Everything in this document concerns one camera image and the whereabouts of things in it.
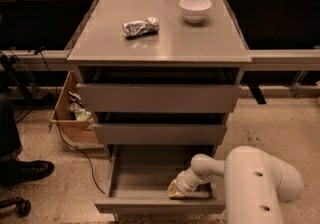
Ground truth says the trash in box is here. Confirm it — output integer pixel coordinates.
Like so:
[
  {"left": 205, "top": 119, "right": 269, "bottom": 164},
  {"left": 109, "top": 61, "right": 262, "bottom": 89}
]
[{"left": 68, "top": 92, "right": 92, "bottom": 121}]

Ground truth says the grey middle drawer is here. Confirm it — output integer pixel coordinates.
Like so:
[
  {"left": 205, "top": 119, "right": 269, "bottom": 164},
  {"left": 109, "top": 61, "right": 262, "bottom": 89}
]
[{"left": 94, "top": 124, "right": 226, "bottom": 145}]

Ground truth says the grey top drawer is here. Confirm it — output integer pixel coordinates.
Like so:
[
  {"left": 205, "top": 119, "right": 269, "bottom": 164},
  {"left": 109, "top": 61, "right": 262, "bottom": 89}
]
[{"left": 77, "top": 83, "right": 241, "bottom": 113}]

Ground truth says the grey drawer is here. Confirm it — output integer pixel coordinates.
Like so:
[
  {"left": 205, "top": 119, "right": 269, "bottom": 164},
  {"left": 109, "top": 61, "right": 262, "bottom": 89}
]
[
  {"left": 95, "top": 145, "right": 224, "bottom": 214},
  {"left": 94, "top": 124, "right": 226, "bottom": 145},
  {"left": 77, "top": 83, "right": 241, "bottom": 113}
]

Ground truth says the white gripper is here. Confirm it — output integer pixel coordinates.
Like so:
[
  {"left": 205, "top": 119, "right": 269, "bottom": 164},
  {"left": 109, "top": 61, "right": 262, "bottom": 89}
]
[{"left": 167, "top": 167, "right": 210, "bottom": 199}]

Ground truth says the black shoe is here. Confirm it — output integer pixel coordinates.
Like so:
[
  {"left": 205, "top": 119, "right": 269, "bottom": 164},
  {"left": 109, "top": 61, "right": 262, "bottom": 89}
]
[{"left": 0, "top": 159, "right": 55, "bottom": 186}]

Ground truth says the black floor cable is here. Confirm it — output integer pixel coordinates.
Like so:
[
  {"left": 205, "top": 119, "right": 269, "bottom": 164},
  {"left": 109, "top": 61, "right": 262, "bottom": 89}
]
[{"left": 36, "top": 47, "right": 118, "bottom": 224}]

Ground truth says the crumpled foil chip bag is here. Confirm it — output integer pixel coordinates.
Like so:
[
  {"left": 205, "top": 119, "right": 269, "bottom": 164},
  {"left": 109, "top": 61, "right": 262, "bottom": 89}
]
[{"left": 122, "top": 17, "right": 160, "bottom": 38}]

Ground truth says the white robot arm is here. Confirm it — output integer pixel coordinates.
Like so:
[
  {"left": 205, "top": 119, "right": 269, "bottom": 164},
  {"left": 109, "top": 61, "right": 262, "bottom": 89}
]
[{"left": 167, "top": 146, "right": 304, "bottom": 224}]

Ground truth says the white bowl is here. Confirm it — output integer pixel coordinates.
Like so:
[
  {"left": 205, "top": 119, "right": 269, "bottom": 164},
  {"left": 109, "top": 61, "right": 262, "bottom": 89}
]
[{"left": 179, "top": 0, "right": 212, "bottom": 23}]

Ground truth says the cardboard box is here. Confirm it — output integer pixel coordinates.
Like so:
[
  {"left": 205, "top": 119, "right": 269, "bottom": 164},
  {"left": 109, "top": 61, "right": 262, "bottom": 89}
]
[{"left": 51, "top": 71, "right": 98, "bottom": 147}]

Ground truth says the grey bottom drawer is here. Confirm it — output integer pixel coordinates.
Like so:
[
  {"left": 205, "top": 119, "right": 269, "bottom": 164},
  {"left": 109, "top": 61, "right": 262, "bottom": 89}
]
[{"left": 95, "top": 145, "right": 224, "bottom": 214}]

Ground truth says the dark trouser leg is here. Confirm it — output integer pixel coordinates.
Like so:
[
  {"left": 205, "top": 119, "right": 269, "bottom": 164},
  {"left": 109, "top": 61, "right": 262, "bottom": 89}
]
[{"left": 0, "top": 94, "right": 22, "bottom": 162}]

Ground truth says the grey drawer cabinet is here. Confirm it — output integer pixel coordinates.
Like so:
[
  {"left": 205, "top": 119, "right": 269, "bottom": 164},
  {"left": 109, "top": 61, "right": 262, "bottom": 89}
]
[{"left": 66, "top": 0, "right": 252, "bottom": 162}]

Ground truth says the black chair caster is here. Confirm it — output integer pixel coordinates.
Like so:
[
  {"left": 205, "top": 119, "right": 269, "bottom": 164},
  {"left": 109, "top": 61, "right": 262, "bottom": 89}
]
[{"left": 0, "top": 197, "right": 31, "bottom": 217}]

